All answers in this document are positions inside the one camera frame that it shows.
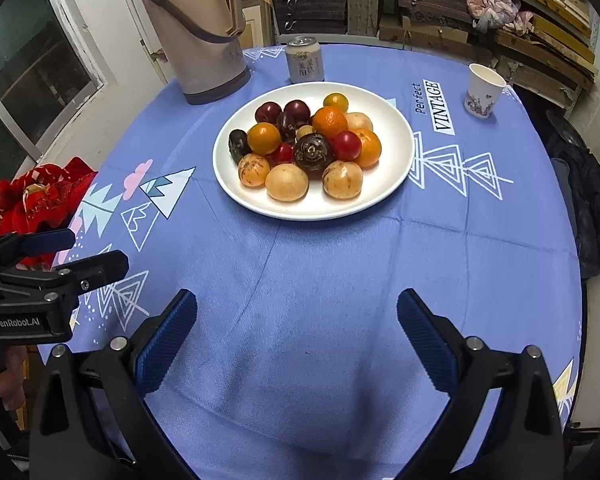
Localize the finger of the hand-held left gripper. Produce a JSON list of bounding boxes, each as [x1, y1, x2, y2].
[[0, 228, 76, 273], [0, 250, 130, 306]]

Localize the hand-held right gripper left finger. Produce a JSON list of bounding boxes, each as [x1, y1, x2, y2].
[[28, 288, 199, 480]]

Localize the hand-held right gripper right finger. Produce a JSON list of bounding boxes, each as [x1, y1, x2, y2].
[[396, 288, 566, 480]]

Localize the white plate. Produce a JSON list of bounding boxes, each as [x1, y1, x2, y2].
[[213, 81, 415, 221]]

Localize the brown-streaked pepino melon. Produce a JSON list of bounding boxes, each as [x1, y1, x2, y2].
[[238, 153, 272, 188]]

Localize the dark brown water chestnut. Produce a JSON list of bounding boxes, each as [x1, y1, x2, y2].
[[293, 133, 335, 179], [228, 129, 251, 165], [276, 111, 298, 144]]

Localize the pale yellow pepino melon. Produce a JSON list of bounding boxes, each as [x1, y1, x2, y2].
[[345, 112, 374, 133], [322, 159, 364, 199], [265, 162, 310, 202]]

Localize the orange mandarin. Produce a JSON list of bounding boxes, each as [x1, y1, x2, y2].
[[312, 107, 349, 140], [354, 129, 383, 169]]

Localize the dark red plum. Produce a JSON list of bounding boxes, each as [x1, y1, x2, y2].
[[283, 99, 311, 122], [254, 101, 283, 124]]

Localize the person's left hand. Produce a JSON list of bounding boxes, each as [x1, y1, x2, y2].
[[0, 345, 31, 403]]

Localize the red patterned cloth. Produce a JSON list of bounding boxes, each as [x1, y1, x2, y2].
[[0, 157, 98, 266]]

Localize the blue printed tablecloth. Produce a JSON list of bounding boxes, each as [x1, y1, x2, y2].
[[37, 44, 588, 480]]

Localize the window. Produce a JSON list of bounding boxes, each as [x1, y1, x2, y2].
[[0, 0, 106, 161]]

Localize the black jacket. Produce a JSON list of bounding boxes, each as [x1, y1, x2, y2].
[[547, 125, 600, 281]]

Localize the beige thermos jug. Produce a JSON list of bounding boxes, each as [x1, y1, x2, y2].
[[138, 0, 252, 106]]

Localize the printed paper cup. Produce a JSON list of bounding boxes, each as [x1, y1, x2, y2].
[[463, 63, 508, 119]]

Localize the silver drink can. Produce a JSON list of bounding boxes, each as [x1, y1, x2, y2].
[[286, 36, 326, 84]]

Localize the pink crumpled cloth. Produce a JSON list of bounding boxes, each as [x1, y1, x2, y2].
[[466, 0, 535, 36]]

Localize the wooden picture frame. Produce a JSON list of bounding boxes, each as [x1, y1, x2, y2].
[[240, 0, 276, 48]]

